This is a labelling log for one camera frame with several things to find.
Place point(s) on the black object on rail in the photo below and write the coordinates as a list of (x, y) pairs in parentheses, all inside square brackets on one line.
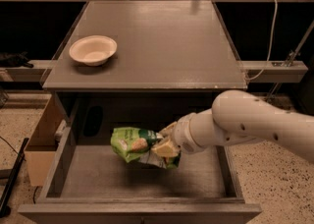
[(12, 60)]

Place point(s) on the green rice chip bag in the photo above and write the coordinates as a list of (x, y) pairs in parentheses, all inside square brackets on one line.
[(134, 144)]

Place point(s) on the cardboard box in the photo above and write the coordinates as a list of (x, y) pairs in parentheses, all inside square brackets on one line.
[(41, 147)]

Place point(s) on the grey cabinet with counter top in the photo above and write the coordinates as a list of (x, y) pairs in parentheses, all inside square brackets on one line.
[(171, 56)]

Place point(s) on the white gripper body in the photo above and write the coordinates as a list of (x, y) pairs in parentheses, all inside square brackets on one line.
[(183, 136)]

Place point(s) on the black bar on floor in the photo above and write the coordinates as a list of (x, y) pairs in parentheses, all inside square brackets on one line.
[(10, 177)]

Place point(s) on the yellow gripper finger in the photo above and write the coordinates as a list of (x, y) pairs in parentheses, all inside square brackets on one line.
[(167, 130), (165, 148)]

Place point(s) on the metal frame rail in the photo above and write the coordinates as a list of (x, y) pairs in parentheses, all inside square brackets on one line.
[(273, 71)]

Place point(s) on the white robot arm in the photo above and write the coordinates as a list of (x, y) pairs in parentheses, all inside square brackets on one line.
[(239, 117)]

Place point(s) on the white paper bowl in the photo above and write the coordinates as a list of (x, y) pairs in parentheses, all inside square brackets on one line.
[(93, 50)]

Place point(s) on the open grey top drawer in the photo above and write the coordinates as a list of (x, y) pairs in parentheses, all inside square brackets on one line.
[(89, 184)]

